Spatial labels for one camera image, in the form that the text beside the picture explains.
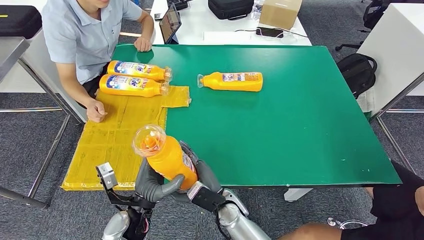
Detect person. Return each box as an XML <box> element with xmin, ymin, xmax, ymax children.
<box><xmin>41</xmin><ymin>0</ymin><xmax>156</xmax><ymax>124</ymax></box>
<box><xmin>278</xmin><ymin>162</ymin><xmax>424</xmax><ymax>240</ymax></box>

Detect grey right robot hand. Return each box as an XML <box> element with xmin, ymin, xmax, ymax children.
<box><xmin>170</xmin><ymin>140</ymin><xmax>223</xmax><ymax>204</ymax></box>

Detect thin charging cable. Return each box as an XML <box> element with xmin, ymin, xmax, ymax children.
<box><xmin>234</xmin><ymin>26</ymin><xmax>309</xmax><ymax>39</ymax></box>

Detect person's right hand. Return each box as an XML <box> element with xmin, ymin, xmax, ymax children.
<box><xmin>86</xmin><ymin>99</ymin><xmax>109</xmax><ymax>124</ymax></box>

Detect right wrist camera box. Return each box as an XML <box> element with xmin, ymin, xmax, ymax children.
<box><xmin>187</xmin><ymin>181</ymin><xmax>227</xmax><ymax>214</ymax></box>

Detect tablet on stand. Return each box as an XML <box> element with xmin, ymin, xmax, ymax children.
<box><xmin>158</xmin><ymin>3</ymin><xmax>183</xmax><ymax>45</ymax></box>

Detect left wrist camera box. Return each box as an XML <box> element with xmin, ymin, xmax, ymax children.
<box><xmin>95</xmin><ymin>162</ymin><xmax>140</xmax><ymax>206</ymax></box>

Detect clear plastic bag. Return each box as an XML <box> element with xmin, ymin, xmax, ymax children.
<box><xmin>250</xmin><ymin>2</ymin><xmax>264</xmax><ymax>21</ymax></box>

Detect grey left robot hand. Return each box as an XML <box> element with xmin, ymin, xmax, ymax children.
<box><xmin>135</xmin><ymin>157</ymin><xmax>185</xmax><ymax>204</ymax></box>

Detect brown cardboard box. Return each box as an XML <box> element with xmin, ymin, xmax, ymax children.
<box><xmin>258</xmin><ymin>0</ymin><xmax>303</xmax><ymax>31</ymax></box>

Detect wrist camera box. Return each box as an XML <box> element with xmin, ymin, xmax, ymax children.
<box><xmin>187</xmin><ymin>181</ymin><xmax>227</xmax><ymax>214</ymax></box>
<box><xmin>95</xmin><ymin>162</ymin><xmax>140</xmax><ymax>206</ymax></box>

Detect folded newspaper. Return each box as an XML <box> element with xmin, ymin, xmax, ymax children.
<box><xmin>357</xmin><ymin>86</ymin><xmax>376</xmax><ymax>114</ymax></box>

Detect grey metal frame table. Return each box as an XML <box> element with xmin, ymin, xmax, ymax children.
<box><xmin>0</xmin><ymin>36</ymin><xmax>84</xmax><ymax>210</ymax></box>

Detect black smartphone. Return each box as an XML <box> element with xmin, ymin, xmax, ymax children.
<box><xmin>255</xmin><ymin>27</ymin><xmax>284</xmax><ymax>39</ymax></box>

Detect yellow taped cardboard mat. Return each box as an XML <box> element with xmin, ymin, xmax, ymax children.
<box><xmin>60</xmin><ymin>85</ymin><xmax>192</xmax><ymax>192</ymax></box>

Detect black office chair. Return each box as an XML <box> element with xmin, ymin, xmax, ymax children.
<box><xmin>335</xmin><ymin>0</ymin><xmax>393</xmax><ymax>52</ymax></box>

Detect black backpack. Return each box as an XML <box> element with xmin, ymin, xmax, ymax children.
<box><xmin>336</xmin><ymin>53</ymin><xmax>379</xmax><ymax>100</ymax></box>

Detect black hard carry case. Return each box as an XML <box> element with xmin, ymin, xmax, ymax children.
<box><xmin>0</xmin><ymin>4</ymin><xmax>43</xmax><ymax>40</ymax></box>

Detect white side table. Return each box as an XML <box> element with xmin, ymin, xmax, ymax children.
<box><xmin>0</xmin><ymin>0</ymin><xmax>89</xmax><ymax>124</ymax></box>

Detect black soft equipment bag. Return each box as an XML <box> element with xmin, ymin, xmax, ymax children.
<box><xmin>207</xmin><ymin>0</ymin><xmax>255</xmax><ymax>21</ymax></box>

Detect orange detergent bottle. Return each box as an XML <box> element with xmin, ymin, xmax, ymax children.
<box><xmin>98</xmin><ymin>73</ymin><xmax>170</xmax><ymax>99</ymax></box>
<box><xmin>106</xmin><ymin>59</ymin><xmax>173</xmax><ymax>83</ymax></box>
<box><xmin>131</xmin><ymin>124</ymin><xmax>199</xmax><ymax>192</ymax></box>
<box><xmin>197</xmin><ymin>71</ymin><xmax>264</xmax><ymax>93</ymax></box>

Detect person's left hand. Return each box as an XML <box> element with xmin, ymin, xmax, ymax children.
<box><xmin>134</xmin><ymin>36</ymin><xmax>153</xmax><ymax>53</ymax></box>

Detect white desk metal legs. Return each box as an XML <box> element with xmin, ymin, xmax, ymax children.
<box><xmin>357</xmin><ymin>3</ymin><xmax>424</xmax><ymax>122</ymax></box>

